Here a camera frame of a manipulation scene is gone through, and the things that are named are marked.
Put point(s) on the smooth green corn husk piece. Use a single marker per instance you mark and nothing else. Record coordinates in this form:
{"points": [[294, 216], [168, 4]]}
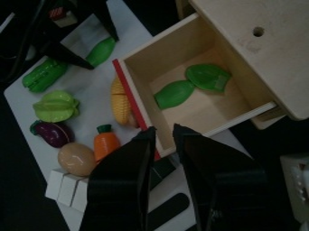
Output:
{"points": [[174, 94]]}

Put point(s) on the orange toy carrot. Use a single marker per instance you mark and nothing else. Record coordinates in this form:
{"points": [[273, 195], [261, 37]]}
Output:
{"points": [[106, 144]]}

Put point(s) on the wooden drawer with red front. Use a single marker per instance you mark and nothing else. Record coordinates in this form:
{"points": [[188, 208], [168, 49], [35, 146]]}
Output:
{"points": [[140, 69]]}

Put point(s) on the white sliced toy block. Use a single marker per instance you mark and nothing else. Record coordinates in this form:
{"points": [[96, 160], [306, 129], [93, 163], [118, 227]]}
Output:
{"points": [[65, 189]]}

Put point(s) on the light green ridged toy vegetable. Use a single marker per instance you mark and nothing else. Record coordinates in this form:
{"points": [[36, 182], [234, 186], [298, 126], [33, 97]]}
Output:
{"points": [[56, 106]]}

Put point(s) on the purple toy eggplant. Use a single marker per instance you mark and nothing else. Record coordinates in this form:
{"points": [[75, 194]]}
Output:
{"points": [[52, 133]]}

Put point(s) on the green corn husk with velcro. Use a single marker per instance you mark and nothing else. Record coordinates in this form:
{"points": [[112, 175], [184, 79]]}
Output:
{"points": [[207, 76]]}

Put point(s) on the wooden box with slot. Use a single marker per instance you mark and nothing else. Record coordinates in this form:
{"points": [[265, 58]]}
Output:
{"points": [[261, 60]]}

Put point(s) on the green oblong toy vegetable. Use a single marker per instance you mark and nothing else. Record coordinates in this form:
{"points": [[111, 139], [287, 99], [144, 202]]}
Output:
{"points": [[100, 51]]}

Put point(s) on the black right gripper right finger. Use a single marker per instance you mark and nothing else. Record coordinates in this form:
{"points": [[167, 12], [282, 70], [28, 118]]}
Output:
{"points": [[225, 189]]}

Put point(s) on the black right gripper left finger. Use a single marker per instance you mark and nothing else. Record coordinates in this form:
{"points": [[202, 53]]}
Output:
{"points": [[118, 186]]}

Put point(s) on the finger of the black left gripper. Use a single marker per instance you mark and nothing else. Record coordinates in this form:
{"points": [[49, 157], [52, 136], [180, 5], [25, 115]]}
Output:
{"points": [[68, 55], [104, 21]]}

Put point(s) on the yellow toy corn cob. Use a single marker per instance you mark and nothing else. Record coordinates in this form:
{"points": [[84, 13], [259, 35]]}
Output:
{"points": [[119, 103]]}

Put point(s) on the tan toy egg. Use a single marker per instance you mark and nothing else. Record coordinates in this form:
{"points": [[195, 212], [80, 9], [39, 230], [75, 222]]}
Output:
{"points": [[76, 159]]}

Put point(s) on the small red striped white block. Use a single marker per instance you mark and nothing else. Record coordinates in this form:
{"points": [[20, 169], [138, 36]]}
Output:
{"points": [[61, 17]]}

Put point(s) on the dark green toy cucumber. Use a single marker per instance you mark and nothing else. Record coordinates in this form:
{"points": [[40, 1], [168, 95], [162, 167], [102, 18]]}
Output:
{"points": [[44, 75]]}

